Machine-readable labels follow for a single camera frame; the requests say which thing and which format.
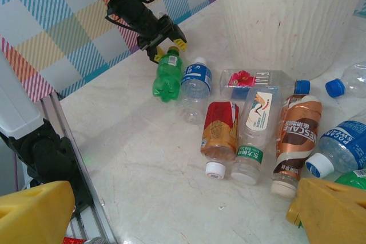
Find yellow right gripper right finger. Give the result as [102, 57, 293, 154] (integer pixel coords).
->
[294, 177, 366, 244]

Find blue label white cap bottle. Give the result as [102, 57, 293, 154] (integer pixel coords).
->
[176, 57, 214, 125]

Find white ribbed plastic bin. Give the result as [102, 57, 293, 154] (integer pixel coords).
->
[213, 0, 366, 81]

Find small grey metal object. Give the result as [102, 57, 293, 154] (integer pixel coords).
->
[82, 237, 111, 244]

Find red gold label bottle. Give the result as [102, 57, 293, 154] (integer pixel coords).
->
[200, 100, 241, 181]

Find Pepsi label clear bottle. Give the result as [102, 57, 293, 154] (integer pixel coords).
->
[325, 61, 366, 99]

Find small green Sprite bottle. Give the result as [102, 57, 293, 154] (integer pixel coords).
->
[152, 46, 184, 102]

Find Pocari Sweat clear bottle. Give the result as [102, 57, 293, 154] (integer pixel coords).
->
[305, 112, 366, 178]

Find Fiji water bottle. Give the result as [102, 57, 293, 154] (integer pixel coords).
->
[219, 68, 312, 99]

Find aluminium frame rail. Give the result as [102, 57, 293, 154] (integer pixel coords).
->
[41, 92, 117, 244]

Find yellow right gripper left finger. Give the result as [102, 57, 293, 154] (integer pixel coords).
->
[0, 181, 75, 244]

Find crane label tea bottle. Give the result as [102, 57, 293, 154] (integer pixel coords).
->
[230, 87, 283, 185]

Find copper Nescafe bottle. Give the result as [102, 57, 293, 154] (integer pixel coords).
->
[270, 94, 323, 198]

